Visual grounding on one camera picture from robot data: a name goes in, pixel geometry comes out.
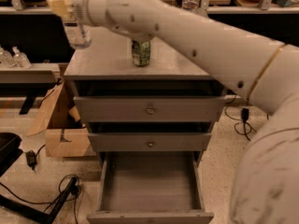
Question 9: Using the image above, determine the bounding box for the grey middle drawer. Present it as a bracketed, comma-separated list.
[89, 133, 211, 152]

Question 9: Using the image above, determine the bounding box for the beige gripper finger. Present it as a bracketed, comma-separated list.
[47, 0, 75, 21]

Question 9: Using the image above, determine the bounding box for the black cable floor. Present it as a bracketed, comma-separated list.
[223, 94, 270, 142]
[0, 174, 83, 224]

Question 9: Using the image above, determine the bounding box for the grey top drawer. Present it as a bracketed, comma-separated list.
[74, 96, 224, 122]

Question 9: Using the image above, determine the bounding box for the black cable right floor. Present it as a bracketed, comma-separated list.
[223, 94, 270, 142]

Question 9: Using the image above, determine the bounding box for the green soda can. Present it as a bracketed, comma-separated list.
[131, 40, 151, 67]

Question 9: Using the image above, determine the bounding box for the open cardboard box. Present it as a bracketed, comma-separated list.
[27, 83, 95, 158]

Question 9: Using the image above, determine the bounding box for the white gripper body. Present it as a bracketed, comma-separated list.
[71, 0, 93, 26]

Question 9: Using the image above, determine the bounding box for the black power adapter left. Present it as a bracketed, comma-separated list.
[25, 150, 37, 169]

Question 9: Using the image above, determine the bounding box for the black power adapter right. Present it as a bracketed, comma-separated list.
[241, 108, 249, 122]

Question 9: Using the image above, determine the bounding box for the small plastic bottle white cap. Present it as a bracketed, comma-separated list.
[60, 12, 91, 49]

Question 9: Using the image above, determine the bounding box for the black bin left edge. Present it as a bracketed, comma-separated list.
[0, 133, 22, 176]

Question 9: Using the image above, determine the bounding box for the black power adapter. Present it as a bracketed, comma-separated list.
[25, 150, 37, 169]
[241, 108, 249, 122]

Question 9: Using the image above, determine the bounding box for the grey open bottom drawer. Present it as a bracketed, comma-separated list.
[87, 152, 214, 224]

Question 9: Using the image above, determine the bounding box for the black cable left floor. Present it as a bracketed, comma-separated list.
[0, 174, 83, 224]

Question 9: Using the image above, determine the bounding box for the grey wooden drawer cabinet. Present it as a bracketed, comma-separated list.
[65, 28, 226, 163]

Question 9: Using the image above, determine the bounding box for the clear sanitizer bottle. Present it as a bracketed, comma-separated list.
[12, 47, 31, 69]
[0, 48, 15, 67]

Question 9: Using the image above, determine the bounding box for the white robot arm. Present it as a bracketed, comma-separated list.
[47, 0, 299, 224]

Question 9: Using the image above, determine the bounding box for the clear sanitizer bottle right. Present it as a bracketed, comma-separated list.
[12, 47, 31, 69]

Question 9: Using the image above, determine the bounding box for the clear sanitizer bottle left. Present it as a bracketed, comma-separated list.
[0, 48, 15, 67]

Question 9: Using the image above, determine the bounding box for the clear water bottle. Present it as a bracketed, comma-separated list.
[182, 0, 200, 13]

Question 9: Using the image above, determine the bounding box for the black stand leg left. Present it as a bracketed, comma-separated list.
[0, 175, 81, 224]

